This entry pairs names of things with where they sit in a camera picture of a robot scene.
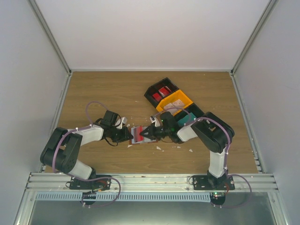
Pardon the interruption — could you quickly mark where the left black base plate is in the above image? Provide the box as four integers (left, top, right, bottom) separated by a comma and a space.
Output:
66, 175, 111, 191

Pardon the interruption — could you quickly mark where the grey slotted cable duct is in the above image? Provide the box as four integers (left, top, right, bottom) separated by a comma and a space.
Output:
36, 192, 210, 203

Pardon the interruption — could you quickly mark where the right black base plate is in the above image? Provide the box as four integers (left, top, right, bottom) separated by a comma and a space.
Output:
188, 175, 235, 191

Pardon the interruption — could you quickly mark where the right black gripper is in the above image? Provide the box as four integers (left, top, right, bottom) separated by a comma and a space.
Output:
140, 124, 171, 141

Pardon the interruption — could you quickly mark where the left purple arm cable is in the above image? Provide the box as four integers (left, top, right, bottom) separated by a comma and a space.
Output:
52, 101, 110, 181

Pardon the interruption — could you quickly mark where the black bin with red cards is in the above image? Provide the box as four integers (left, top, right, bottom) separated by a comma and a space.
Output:
144, 77, 179, 108

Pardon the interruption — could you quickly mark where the red card stack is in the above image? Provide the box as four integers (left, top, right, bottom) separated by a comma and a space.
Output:
152, 93, 162, 102
158, 86, 171, 97

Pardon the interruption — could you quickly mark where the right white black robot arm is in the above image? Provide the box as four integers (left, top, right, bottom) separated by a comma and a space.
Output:
139, 112, 235, 190

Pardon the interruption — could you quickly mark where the yellow plastic bin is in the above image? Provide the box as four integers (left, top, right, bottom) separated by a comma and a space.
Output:
155, 90, 193, 112

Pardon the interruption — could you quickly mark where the upper red card stack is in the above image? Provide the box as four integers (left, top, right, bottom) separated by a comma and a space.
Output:
158, 86, 171, 97

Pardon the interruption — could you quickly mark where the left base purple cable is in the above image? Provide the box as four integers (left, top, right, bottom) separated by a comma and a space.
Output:
81, 177, 122, 209

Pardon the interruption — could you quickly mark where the brown leather card holder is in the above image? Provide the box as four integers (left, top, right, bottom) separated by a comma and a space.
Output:
129, 126, 157, 145

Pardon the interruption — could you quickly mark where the teal card stack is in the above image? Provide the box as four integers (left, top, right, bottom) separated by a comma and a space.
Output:
177, 113, 196, 127

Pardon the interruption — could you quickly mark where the aluminium front rail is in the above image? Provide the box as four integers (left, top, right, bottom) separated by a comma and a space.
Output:
25, 173, 278, 193

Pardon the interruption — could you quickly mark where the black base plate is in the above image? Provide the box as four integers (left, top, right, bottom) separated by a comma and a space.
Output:
66, 175, 111, 191
188, 175, 235, 191

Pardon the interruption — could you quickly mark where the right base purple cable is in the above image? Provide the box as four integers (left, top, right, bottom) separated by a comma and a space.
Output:
210, 174, 253, 209

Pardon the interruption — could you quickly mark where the lower red card stack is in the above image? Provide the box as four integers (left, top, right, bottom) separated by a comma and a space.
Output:
152, 93, 162, 102

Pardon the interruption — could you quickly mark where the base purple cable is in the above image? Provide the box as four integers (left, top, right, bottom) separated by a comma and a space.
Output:
81, 177, 122, 209
210, 174, 253, 209

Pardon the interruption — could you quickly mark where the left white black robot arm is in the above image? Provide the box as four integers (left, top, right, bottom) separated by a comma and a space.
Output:
40, 110, 133, 189

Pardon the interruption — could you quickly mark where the white patterned card stack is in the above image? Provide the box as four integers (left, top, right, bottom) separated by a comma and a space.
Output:
164, 99, 185, 109

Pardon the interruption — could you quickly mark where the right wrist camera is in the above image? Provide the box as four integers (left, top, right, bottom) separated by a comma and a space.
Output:
150, 116, 160, 127

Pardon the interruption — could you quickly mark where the black bin with teal cards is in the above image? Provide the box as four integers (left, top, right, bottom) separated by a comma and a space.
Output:
174, 103, 204, 127

